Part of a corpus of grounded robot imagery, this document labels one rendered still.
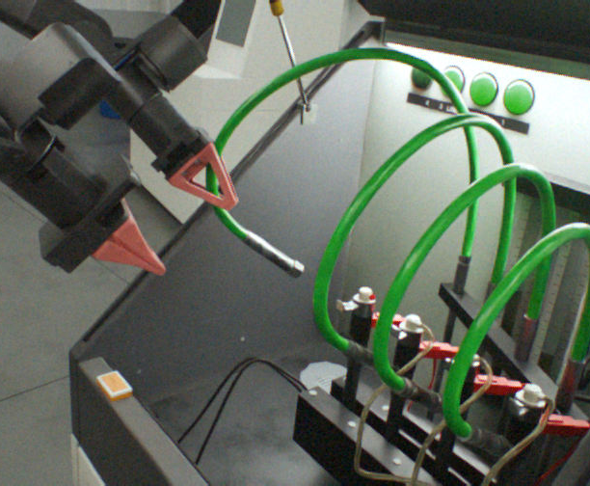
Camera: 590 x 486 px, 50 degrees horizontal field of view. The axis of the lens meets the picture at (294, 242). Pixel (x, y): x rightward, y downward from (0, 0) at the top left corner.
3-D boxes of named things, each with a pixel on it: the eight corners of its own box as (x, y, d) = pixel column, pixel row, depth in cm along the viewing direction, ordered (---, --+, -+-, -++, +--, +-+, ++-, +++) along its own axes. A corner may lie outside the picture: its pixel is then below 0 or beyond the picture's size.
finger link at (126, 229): (189, 268, 57) (113, 201, 52) (132, 323, 57) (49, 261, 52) (173, 239, 63) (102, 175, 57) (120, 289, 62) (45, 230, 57)
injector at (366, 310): (317, 435, 87) (336, 300, 79) (344, 422, 90) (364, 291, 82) (331, 446, 85) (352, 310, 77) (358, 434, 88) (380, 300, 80)
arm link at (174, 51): (64, 45, 76) (63, 34, 68) (136, -14, 78) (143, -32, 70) (133, 122, 80) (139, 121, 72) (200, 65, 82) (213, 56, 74)
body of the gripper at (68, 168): (147, 187, 53) (80, 124, 49) (59, 273, 52) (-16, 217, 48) (134, 165, 58) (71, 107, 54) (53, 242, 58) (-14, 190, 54)
